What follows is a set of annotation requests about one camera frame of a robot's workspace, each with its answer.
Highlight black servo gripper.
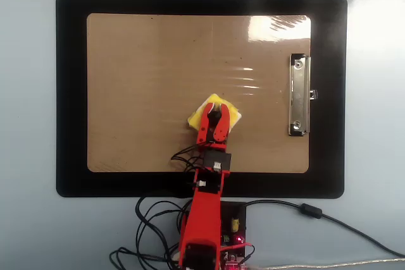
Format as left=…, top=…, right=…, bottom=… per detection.
left=197, top=101, right=233, bottom=173

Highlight yellow sponge with black knob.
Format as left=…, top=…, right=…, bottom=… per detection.
left=187, top=93, right=244, bottom=132

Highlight black robot base with board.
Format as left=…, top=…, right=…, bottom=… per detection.
left=218, top=200, right=248, bottom=270

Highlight brown clipboard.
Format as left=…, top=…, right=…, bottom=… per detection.
left=86, top=13, right=311, bottom=175

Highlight silver metal clipboard clip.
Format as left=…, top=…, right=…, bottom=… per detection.
left=287, top=53, right=319, bottom=137

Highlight black rubber mat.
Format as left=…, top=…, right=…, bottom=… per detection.
left=55, top=0, right=348, bottom=200

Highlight black servo wires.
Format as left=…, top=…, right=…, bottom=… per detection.
left=109, top=143, right=206, bottom=270

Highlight red wire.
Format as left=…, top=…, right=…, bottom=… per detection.
left=221, top=243, right=256, bottom=264

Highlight black cable with ferrite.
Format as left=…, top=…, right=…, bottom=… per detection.
left=245, top=199, right=405, bottom=257

